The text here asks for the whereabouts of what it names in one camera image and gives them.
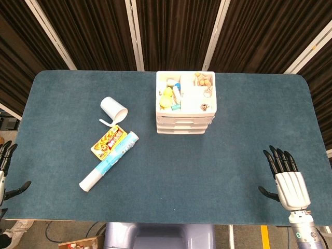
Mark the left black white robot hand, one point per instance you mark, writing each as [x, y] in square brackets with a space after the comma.
[5, 155]

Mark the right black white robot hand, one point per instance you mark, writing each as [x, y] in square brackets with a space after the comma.
[291, 189]

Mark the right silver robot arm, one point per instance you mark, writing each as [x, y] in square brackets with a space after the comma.
[304, 230]

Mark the white drawer organizer box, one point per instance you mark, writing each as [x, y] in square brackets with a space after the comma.
[190, 101]

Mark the white shoe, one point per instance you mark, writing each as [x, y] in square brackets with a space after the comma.
[15, 228]

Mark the dark brown pleated curtain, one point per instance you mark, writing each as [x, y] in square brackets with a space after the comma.
[176, 33]
[20, 57]
[93, 33]
[262, 33]

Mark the yellow snack box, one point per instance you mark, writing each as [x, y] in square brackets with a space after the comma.
[107, 142]

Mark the white blue plastic bag roll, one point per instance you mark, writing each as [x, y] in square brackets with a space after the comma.
[109, 163]

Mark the blue table cloth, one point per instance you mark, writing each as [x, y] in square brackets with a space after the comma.
[181, 176]

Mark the brown cardboard box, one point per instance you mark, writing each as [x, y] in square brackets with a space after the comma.
[80, 243]

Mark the small brown trinket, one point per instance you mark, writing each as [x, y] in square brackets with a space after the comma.
[204, 107]

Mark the brown plush toy cluster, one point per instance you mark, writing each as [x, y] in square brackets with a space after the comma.
[203, 79]

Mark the lavender robot torso base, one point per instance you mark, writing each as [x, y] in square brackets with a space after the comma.
[158, 237]

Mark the teal binder clip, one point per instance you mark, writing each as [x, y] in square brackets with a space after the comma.
[176, 107]

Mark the white stick toy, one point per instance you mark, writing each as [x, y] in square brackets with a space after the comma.
[177, 94]

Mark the yellow rubber duck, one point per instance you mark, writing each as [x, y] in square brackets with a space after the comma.
[166, 94]

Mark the small bottle with blue cap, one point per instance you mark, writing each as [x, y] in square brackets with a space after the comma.
[173, 83]

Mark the white frame post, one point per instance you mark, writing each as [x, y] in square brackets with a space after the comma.
[135, 36]
[215, 36]
[52, 33]
[10, 111]
[308, 49]

